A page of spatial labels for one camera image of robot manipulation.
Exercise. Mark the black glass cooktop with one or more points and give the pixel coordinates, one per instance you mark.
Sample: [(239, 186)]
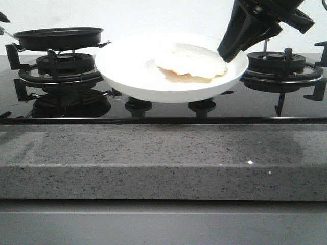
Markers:
[(245, 103)]

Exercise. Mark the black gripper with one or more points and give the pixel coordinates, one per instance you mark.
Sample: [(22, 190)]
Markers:
[(254, 21)]

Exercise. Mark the black left gas burner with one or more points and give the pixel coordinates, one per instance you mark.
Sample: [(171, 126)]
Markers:
[(66, 64)]

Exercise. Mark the black left burner grate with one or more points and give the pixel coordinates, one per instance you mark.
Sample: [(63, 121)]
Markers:
[(29, 76)]

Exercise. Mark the fried egg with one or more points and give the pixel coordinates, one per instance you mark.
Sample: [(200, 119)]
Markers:
[(185, 59)]

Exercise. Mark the white round plate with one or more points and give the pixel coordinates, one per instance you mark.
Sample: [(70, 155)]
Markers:
[(128, 66)]

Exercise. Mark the black right burner grate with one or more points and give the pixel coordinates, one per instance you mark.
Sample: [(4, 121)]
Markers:
[(285, 82)]

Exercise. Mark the black right gas burner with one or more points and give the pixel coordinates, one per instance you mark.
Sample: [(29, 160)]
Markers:
[(275, 62)]

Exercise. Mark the silver right stove knob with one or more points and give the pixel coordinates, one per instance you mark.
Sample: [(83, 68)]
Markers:
[(205, 100)]

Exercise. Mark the grey cabinet front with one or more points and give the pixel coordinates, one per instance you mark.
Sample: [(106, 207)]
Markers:
[(162, 222)]

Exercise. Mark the black gas burner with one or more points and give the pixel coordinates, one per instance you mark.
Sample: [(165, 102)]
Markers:
[(275, 62), (66, 64)]

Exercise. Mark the black frying pan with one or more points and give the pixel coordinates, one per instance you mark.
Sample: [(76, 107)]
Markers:
[(59, 39)]

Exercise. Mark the black burner grate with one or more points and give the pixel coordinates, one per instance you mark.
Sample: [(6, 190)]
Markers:
[(285, 82), (29, 76)]

